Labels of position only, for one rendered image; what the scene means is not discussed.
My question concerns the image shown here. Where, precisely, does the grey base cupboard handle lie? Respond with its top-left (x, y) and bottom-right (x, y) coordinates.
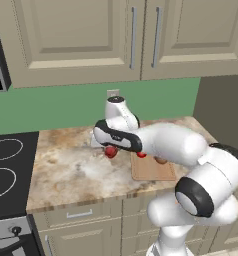
top-left (44, 234), bottom-right (54, 256)

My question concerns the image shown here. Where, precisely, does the narrow beige wall cupboard door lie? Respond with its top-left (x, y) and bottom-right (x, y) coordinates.
top-left (140, 0), bottom-right (238, 81)

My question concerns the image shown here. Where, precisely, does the narrow beige base cupboard door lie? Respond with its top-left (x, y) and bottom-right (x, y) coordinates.
top-left (120, 227), bottom-right (164, 256)

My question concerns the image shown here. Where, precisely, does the wide beige drawer front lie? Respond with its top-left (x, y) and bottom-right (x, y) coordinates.
top-left (41, 199), bottom-right (123, 232)

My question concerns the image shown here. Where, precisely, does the beige corner base cupboard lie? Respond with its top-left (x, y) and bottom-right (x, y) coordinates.
top-left (208, 181), bottom-right (238, 254)

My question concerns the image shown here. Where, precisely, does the wooden cutting board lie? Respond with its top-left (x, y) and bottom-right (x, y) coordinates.
top-left (130, 151), bottom-right (178, 182)

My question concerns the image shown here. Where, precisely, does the narrow beige drawer front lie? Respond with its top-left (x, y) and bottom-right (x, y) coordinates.
top-left (121, 190), bottom-right (176, 231)

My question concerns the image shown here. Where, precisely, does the red tomato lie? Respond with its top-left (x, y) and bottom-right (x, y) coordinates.
top-left (104, 145), bottom-right (119, 159)

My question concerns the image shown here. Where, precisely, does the steel oven front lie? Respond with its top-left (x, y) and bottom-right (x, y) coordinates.
top-left (0, 215), bottom-right (43, 256)

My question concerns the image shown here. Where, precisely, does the black hob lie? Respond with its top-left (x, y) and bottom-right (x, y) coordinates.
top-left (0, 131), bottom-right (40, 222)

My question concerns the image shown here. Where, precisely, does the black oven door handle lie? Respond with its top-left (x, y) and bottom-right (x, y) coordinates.
top-left (0, 235), bottom-right (33, 256)

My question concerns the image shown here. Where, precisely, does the grey cupboard door handle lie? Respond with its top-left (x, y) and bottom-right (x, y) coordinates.
top-left (151, 6), bottom-right (163, 69)
top-left (129, 6), bottom-right (138, 70)

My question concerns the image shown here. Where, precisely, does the wide beige wall cupboard door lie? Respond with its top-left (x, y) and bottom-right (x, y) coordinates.
top-left (0, 0), bottom-right (147, 89)

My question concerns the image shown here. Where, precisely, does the grey-brown tall cabinet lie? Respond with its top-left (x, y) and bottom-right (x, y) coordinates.
top-left (193, 73), bottom-right (238, 152)

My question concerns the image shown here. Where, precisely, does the grey drawer handle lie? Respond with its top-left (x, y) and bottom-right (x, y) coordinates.
top-left (66, 208), bottom-right (94, 220)

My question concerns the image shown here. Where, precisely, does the brown onion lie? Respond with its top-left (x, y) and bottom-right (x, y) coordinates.
top-left (155, 156), bottom-right (169, 165)

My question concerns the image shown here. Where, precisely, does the white wall socket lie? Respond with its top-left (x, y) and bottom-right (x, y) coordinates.
top-left (106, 88), bottom-right (121, 101)

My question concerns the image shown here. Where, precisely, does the black oven knob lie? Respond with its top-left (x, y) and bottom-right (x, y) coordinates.
top-left (10, 225), bottom-right (23, 237)

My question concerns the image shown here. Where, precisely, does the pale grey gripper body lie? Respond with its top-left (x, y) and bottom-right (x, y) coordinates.
top-left (90, 130), bottom-right (106, 150)

